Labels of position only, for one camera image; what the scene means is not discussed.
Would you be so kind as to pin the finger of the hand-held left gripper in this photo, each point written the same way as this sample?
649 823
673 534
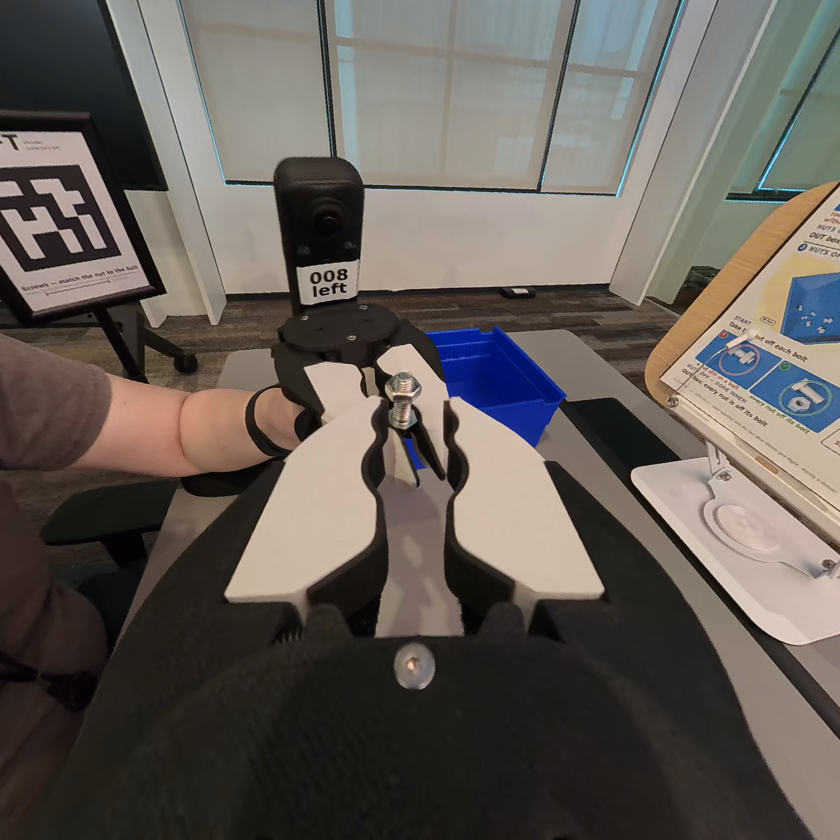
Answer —
331 390
410 364

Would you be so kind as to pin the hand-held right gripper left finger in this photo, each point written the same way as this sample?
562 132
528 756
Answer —
315 518

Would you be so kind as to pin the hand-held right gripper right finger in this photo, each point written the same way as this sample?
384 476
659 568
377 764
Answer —
518 518

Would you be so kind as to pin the large steel hex nut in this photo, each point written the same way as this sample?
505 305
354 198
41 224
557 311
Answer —
401 388

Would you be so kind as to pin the thick short steel bolt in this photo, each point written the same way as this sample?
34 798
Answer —
400 412

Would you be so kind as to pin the blue plastic bin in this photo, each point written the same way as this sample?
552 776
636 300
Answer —
499 394

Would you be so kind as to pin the person's left forearm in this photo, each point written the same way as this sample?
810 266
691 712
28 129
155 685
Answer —
184 426

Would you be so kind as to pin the person's left hand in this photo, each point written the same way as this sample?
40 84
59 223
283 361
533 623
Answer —
279 420

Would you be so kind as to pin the black floor outlet box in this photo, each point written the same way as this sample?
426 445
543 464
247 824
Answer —
518 292

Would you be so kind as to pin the white board stand base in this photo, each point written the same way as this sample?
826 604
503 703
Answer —
676 499

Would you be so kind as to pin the large glass window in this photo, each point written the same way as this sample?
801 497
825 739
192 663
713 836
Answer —
807 131
459 98

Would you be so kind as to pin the black wheeled sign stand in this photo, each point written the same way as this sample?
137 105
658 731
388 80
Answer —
124 341

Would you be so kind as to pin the black framed marker sign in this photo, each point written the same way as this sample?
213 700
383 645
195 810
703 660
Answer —
52 216

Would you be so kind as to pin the wooden instruction board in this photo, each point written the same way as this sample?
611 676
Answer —
722 315

